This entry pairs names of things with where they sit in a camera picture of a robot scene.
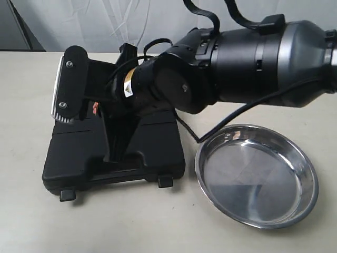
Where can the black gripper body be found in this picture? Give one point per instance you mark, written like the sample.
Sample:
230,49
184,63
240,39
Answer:
120,91

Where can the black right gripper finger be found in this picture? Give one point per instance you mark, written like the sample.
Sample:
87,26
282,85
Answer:
128,52

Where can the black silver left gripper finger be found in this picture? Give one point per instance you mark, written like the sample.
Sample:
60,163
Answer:
70,84

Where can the black plastic tool case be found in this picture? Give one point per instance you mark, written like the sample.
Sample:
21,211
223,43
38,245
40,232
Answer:
77,155

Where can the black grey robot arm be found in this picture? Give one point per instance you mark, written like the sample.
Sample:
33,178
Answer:
237,66

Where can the white backdrop cloth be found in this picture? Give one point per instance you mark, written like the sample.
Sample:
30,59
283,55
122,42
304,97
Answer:
103,26

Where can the round stainless steel tray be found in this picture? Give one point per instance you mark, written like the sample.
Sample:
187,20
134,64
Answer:
257,176

